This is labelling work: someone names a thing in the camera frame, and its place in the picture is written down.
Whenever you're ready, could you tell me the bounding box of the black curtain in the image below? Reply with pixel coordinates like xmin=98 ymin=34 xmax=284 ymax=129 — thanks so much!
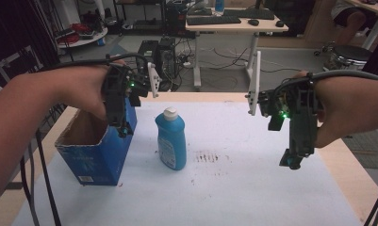
xmin=0 ymin=0 xmax=61 ymax=88

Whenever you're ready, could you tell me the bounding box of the white table mat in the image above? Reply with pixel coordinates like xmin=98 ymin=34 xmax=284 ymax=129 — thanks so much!
xmin=11 ymin=101 xmax=364 ymax=226

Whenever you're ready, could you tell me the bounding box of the black computer tower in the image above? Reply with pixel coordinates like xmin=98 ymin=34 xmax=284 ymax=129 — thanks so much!
xmin=157 ymin=37 xmax=179 ymax=92

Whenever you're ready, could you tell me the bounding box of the round black stool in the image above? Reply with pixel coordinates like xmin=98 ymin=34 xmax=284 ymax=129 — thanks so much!
xmin=313 ymin=43 xmax=373 ymax=72

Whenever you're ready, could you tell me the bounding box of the person's left hand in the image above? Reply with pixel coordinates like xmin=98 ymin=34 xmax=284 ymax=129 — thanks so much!
xmin=56 ymin=57 xmax=128 ymax=121

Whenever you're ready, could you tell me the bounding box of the blue bottle with white cap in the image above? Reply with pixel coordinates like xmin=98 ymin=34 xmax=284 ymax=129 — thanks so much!
xmin=155 ymin=106 xmax=188 ymax=171

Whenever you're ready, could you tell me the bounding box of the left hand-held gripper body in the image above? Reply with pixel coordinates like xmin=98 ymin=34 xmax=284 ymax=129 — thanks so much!
xmin=101 ymin=61 xmax=162 ymax=128

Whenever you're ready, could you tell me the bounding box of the grey right gripper cable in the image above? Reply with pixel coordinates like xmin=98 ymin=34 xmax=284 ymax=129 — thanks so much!
xmin=280 ymin=69 xmax=378 ymax=95

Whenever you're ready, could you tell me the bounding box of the black keyboard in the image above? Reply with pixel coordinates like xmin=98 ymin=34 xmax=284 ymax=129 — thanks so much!
xmin=186 ymin=15 xmax=242 ymax=26
xmin=222 ymin=8 xmax=276 ymax=21

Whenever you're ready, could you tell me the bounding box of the wooden desk with white legs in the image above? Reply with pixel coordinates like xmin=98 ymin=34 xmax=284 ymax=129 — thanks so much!
xmin=185 ymin=14 xmax=289 ymax=89

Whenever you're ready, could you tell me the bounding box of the round white table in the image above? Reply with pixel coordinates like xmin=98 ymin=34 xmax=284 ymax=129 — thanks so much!
xmin=55 ymin=25 xmax=109 ymax=50

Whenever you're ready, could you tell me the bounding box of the person's right hand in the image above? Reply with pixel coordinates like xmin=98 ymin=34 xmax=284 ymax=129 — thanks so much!
xmin=291 ymin=70 xmax=369 ymax=149

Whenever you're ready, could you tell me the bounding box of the hanging black cable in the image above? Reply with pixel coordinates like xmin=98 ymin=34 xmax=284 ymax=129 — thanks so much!
xmin=35 ymin=127 xmax=62 ymax=226

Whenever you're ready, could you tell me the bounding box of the blue cardboard box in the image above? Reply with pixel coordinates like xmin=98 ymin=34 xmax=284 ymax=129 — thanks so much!
xmin=54 ymin=97 xmax=138 ymax=186

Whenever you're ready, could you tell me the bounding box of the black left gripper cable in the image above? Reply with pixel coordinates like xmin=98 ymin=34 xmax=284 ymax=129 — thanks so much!
xmin=39 ymin=52 xmax=151 ymax=76

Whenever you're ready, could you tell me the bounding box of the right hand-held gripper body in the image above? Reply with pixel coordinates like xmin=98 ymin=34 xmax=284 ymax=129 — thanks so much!
xmin=246 ymin=50 xmax=320 ymax=158

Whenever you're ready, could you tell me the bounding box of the hanging grey cable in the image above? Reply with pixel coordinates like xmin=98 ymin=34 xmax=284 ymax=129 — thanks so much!
xmin=19 ymin=140 xmax=41 ymax=226

